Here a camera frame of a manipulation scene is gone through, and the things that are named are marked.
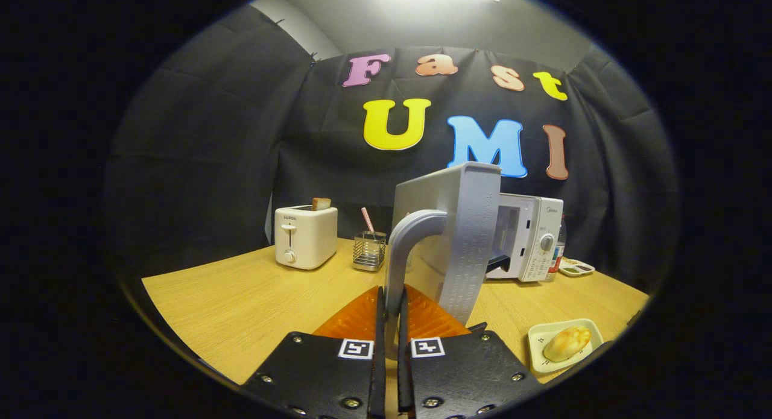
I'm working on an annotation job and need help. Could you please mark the cream toaster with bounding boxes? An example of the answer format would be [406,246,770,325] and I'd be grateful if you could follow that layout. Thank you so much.
[274,205,338,271]

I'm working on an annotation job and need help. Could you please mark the white square plate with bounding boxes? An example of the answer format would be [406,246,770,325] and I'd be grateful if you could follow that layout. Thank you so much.
[528,318,604,373]

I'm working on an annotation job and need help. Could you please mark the wire mesh holder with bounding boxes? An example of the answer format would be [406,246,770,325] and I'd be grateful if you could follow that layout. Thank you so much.
[353,231,387,272]

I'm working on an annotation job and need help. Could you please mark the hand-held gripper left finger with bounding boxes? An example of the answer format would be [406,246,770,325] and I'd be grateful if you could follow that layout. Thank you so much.
[241,286,387,419]

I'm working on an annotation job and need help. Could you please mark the white microwave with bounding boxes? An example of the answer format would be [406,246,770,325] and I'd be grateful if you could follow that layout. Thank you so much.
[386,162,565,359]

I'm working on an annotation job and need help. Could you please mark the white divided dish of beans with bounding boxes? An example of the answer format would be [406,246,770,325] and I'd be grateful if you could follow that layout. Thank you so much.
[558,257,596,277]

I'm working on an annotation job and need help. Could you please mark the golden bread bun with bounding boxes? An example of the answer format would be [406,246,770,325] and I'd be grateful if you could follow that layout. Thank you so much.
[543,326,592,363]

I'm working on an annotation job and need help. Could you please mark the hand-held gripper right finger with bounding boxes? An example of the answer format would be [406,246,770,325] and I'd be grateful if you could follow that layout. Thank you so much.
[397,285,543,419]

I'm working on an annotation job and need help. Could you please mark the clear bottle with red label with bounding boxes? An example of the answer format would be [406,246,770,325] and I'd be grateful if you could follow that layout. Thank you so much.
[546,214,568,282]

